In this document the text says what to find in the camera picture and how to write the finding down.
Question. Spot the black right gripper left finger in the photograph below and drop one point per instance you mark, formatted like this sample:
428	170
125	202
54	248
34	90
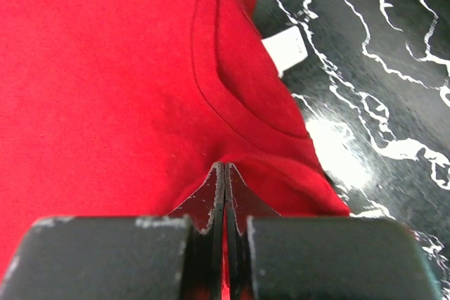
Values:
177	256

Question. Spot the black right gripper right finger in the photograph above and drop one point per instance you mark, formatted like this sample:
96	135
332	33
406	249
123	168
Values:
271	257

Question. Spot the red t-shirt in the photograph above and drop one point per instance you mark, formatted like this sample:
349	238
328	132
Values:
121	107

